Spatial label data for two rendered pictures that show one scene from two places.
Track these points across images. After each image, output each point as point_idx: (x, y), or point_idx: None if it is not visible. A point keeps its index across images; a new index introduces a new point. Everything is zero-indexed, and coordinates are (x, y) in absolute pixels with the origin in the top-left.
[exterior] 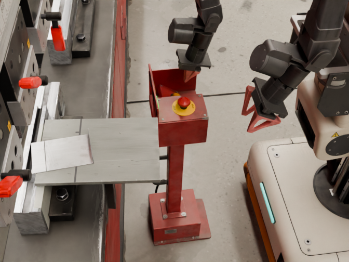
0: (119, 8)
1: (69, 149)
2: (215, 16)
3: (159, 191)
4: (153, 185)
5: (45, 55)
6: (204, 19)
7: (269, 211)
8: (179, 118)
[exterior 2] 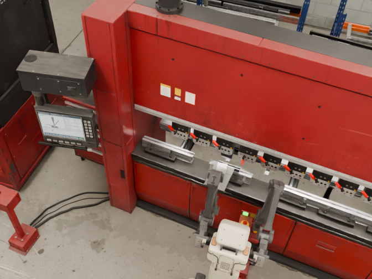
0: (322, 236)
1: (221, 170)
2: (255, 216)
3: (256, 269)
4: (260, 269)
5: None
6: (257, 215)
7: None
8: (239, 221)
